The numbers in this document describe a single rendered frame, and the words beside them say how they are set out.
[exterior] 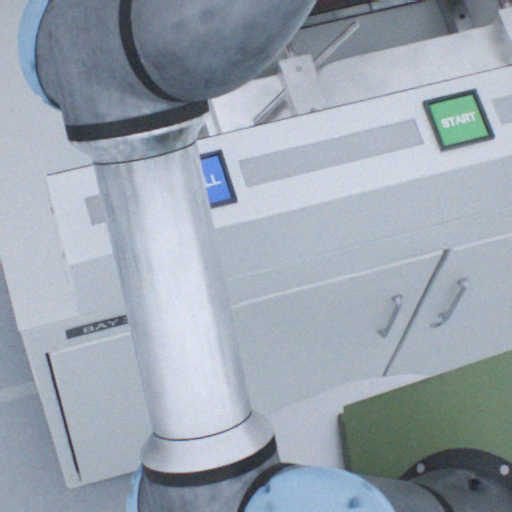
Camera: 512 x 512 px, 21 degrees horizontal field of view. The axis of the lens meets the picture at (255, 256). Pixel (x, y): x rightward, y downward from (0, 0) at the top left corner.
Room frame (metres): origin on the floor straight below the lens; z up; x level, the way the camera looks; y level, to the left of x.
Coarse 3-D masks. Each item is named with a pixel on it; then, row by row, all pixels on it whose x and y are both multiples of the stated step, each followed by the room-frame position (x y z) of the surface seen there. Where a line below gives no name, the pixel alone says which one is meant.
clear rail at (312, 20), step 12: (372, 0) 0.81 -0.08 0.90; (384, 0) 0.82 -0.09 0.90; (396, 0) 0.82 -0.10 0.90; (408, 0) 0.82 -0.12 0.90; (420, 0) 0.83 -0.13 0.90; (324, 12) 0.79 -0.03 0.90; (348, 12) 0.80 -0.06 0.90; (360, 12) 0.80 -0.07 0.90; (372, 12) 0.80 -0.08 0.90; (312, 24) 0.78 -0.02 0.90
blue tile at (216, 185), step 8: (200, 160) 0.57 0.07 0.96; (208, 160) 0.57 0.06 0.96; (216, 160) 0.57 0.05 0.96; (208, 168) 0.56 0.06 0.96; (216, 168) 0.56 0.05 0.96; (208, 176) 0.55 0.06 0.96; (216, 176) 0.55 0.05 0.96; (224, 176) 0.55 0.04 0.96; (208, 184) 0.54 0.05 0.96; (216, 184) 0.54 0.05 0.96; (224, 184) 0.55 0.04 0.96; (208, 192) 0.53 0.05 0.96; (216, 192) 0.54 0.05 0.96; (224, 192) 0.54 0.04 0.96; (216, 200) 0.53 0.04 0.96
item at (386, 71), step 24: (408, 48) 0.78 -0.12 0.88; (432, 48) 0.78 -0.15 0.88; (456, 48) 0.79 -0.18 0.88; (480, 48) 0.79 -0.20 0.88; (336, 72) 0.73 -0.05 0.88; (360, 72) 0.74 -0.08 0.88; (384, 72) 0.74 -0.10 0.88; (408, 72) 0.75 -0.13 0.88; (432, 72) 0.75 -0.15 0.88; (456, 72) 0.76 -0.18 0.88; (264, 96) 0.69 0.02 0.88; (336, 96) 0.71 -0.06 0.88; (360, 96) 0.71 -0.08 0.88; (264, 120) 0.66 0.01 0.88
